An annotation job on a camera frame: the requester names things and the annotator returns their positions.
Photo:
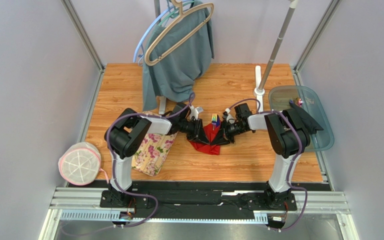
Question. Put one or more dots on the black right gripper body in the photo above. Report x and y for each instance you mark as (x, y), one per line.
(227, 132)

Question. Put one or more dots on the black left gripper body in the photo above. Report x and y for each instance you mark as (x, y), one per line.
(190, 128)

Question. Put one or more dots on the red paper napkin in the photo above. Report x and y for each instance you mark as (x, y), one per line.
(211, 133)

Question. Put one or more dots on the iridescent rainbow fork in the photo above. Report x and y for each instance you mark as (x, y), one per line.
(214, 121)

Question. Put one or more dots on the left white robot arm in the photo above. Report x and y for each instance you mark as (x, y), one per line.
(128, 131)

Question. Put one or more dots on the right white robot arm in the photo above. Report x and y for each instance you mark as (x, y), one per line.
(288, 136)

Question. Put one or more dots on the white garment rack stand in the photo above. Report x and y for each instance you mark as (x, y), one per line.
(261, 78)

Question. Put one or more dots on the floral melamine tray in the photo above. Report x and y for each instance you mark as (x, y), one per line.
(152, 153)

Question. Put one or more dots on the small iridescent object in tray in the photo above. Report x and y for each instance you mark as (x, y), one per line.
(299, 102)

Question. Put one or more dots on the grey-green hanging shirt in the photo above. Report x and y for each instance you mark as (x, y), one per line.
(174, 77)

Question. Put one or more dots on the transparent grey plastic tray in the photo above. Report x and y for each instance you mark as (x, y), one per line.
(279, 98)

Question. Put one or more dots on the light blue clothes hanger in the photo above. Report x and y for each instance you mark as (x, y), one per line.
(142, 54)

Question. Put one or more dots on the green clothes hanger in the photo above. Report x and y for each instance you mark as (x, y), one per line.
(173, 12)

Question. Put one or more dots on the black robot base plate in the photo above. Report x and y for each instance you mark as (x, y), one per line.
(195, 198)

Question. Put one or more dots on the aluminium frame rail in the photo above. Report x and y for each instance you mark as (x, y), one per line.
(82, 204)

